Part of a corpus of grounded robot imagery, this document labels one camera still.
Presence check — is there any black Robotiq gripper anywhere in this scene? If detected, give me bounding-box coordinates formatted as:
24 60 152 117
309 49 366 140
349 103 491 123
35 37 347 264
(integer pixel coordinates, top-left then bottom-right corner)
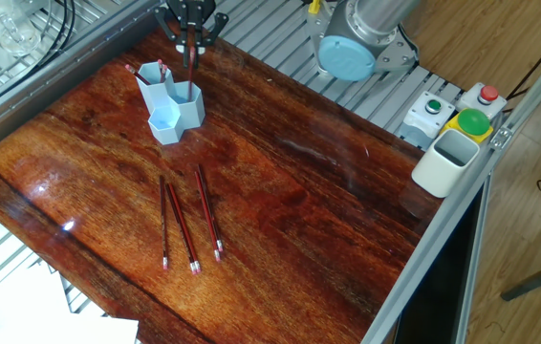
157 0 229 66

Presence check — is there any light blue hexagonal pen holder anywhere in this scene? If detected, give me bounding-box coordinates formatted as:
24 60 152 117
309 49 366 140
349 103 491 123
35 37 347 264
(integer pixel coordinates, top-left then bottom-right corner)
134 59 206 145

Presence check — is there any white rounded rectangular pen holder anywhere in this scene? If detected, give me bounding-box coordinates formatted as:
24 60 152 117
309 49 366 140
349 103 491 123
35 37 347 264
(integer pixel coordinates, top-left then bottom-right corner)
411 128 483 200

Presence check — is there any clear plastic container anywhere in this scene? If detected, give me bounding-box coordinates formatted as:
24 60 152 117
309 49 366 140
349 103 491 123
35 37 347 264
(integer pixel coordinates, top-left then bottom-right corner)
0 0 44 56

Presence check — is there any brown wood-grain board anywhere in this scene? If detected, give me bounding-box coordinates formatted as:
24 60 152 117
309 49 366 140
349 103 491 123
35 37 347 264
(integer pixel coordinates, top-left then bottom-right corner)
0 19 445 344

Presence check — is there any white control button box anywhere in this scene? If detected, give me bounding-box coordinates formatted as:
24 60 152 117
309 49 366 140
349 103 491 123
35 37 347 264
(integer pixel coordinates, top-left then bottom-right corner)
402 82 509 146

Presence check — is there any large white paper sheet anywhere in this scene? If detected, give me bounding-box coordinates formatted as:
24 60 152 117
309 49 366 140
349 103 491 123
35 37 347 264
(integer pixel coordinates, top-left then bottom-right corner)
0 275 73 344

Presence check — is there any black cable bundle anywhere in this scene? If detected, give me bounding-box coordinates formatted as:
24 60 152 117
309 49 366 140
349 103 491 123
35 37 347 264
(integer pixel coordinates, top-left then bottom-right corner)
17 0 80 60

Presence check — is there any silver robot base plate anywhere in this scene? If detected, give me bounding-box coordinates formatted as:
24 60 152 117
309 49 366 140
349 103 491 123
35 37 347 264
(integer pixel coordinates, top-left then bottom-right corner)
309 5 420 77

